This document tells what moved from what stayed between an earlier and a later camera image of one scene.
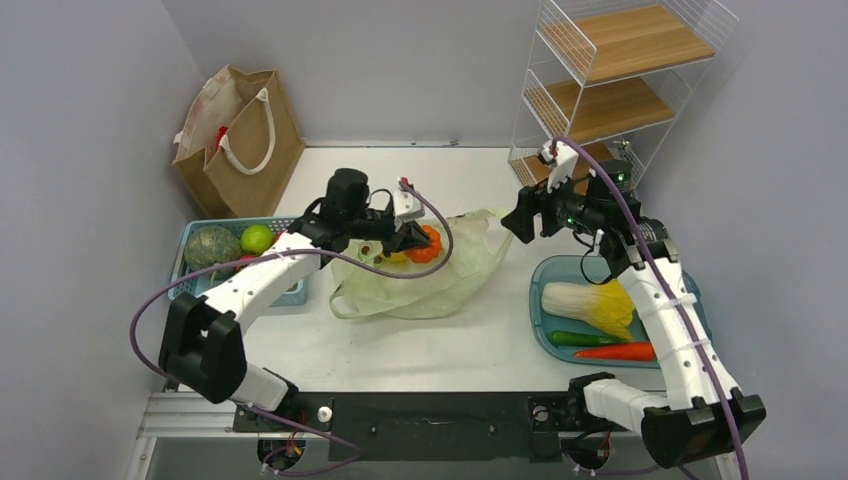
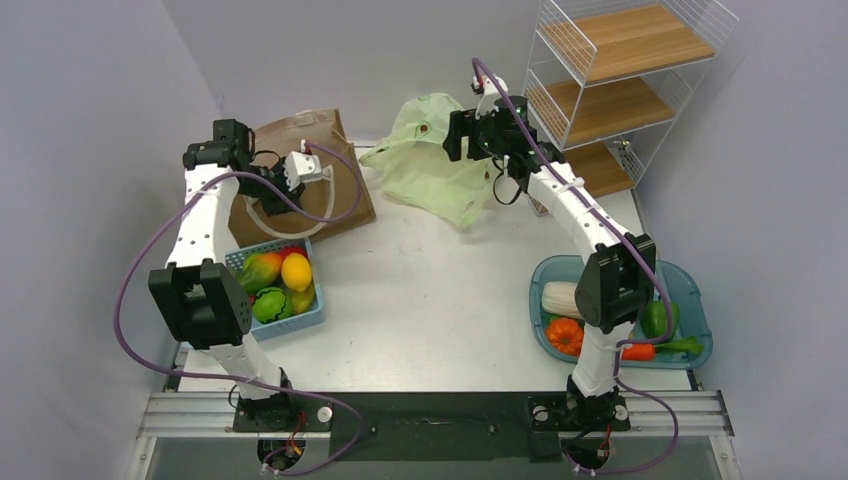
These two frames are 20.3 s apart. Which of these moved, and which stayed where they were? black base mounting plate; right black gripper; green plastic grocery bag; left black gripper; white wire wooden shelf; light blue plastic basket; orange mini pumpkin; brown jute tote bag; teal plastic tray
Moved: brown jute tote bag; green plastic grocery bag; orange mini pumpkin; right black gripper; light blue plastic basket; left black gripper
Stayed: white wire wooden shelf; black base mounting plate; teal plastic tray
